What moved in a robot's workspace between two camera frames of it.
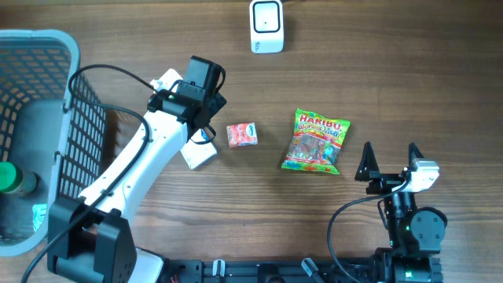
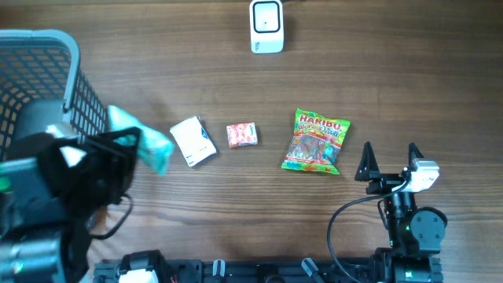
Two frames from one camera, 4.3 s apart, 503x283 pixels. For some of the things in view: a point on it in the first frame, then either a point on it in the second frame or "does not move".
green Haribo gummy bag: x=316 y=142 does not move
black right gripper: x=366 y=170 does not move
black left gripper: x=217 y=105 -> x=122 y=156
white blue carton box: x=197 y=153 does not move
